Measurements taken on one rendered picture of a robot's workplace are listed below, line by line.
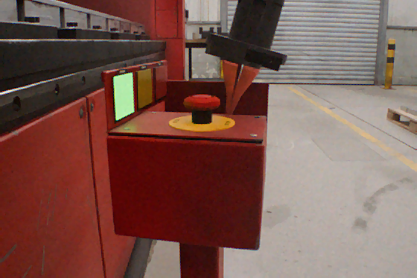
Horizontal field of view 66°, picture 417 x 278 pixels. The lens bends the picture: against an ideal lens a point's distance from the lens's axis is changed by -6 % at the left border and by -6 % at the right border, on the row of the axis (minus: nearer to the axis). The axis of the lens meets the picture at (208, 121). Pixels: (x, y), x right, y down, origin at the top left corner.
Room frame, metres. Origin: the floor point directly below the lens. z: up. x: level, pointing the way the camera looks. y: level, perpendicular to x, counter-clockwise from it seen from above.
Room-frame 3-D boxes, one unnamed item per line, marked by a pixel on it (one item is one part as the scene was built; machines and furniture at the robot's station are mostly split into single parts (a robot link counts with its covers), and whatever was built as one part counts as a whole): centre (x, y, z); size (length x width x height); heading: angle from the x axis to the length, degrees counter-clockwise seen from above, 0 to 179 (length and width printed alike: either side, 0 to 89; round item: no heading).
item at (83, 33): (0.92, 0.33, 0.89); 0.30 x 0.05 x 0.03; 1
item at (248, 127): (0.41, 0.01, 0.75); 0.20 x 0.16 x 0.18; 169
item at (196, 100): (0.36, 0.01, 0.79); 0.04 x 0.04 x 0.04
